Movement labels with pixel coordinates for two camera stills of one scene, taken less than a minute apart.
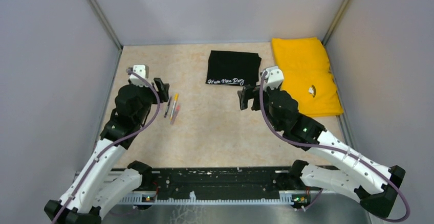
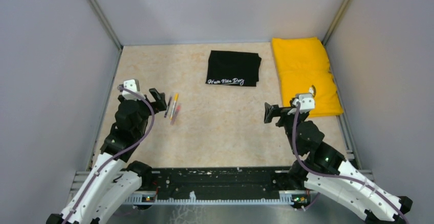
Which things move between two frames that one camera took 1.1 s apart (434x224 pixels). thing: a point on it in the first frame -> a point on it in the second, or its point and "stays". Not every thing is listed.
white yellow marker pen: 175,99 stays
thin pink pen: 173,118 stays
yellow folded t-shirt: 307,75 stays
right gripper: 248,92 -> 274,110
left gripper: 162,88 -> 159,105
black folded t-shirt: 233,68 stays
